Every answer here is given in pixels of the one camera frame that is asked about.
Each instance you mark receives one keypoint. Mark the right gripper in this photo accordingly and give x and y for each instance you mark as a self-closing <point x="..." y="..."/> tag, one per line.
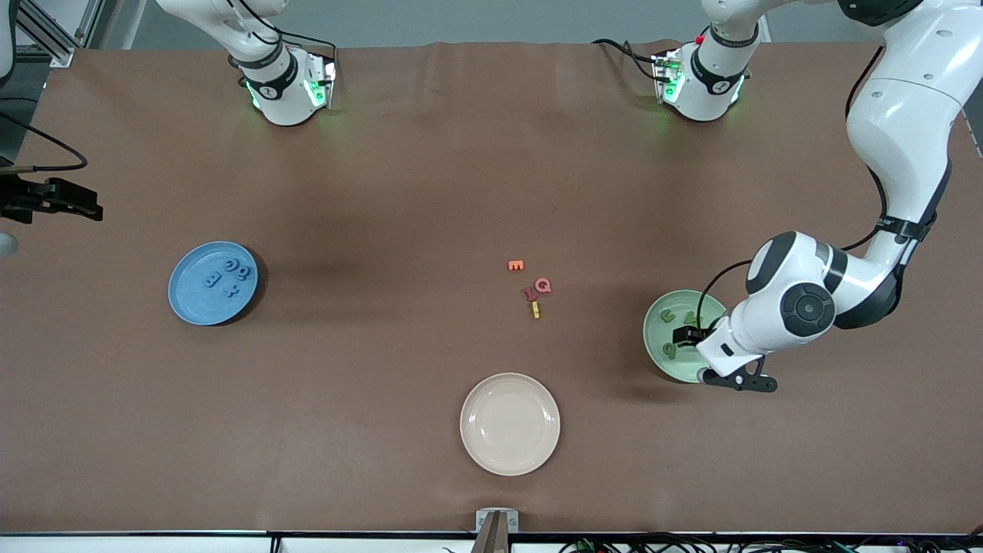
<point x="21" y="201"/>

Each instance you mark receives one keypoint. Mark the green round plate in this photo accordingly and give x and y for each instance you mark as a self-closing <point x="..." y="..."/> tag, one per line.
<point x="653" y="334"/>

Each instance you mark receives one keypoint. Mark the white table front rail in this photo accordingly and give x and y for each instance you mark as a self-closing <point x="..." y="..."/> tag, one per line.
<point x="153" y="545"/>

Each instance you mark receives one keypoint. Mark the blue letter X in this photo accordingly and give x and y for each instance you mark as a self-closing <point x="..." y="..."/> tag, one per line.
<point x="230" y="291"/>

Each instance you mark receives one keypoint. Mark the red letter Q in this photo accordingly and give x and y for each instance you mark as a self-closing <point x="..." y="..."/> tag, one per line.
<point x="543" y="286"/>

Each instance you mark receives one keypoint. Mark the green letter N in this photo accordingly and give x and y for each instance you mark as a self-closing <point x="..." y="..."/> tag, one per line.
<point x="691" y="318"/>

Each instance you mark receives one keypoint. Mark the blue round plate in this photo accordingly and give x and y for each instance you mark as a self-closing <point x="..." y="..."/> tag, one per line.
<point x="192" y="303"/>

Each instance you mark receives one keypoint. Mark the blue letter B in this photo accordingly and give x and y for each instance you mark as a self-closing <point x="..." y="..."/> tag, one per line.
<point x="212" y="280"/>

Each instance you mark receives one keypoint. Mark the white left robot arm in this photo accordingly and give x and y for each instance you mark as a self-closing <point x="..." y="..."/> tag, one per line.
<point x="906" y="115"/>

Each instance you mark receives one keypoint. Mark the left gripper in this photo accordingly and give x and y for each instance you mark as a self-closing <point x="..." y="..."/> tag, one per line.
<point x="693" y="336"/>

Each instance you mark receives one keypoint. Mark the beige round plate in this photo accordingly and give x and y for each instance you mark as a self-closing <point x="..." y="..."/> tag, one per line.
<point x="510" y="424"/>

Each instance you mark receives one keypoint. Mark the grey metal camera bracket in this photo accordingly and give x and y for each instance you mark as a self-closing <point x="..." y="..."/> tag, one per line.
<point x="497" y="530"/>

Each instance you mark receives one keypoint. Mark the aluminium frame post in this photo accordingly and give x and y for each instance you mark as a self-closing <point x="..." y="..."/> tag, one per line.
<point x="57" y="54"/>
<point x="933" y="48"/>

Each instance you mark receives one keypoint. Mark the green letter P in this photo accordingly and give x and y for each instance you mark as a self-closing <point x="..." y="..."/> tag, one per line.
<point x="670" y="350"/>

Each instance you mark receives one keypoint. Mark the brown table mat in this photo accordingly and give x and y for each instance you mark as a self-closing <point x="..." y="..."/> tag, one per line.
<point x="307" y="422"/>

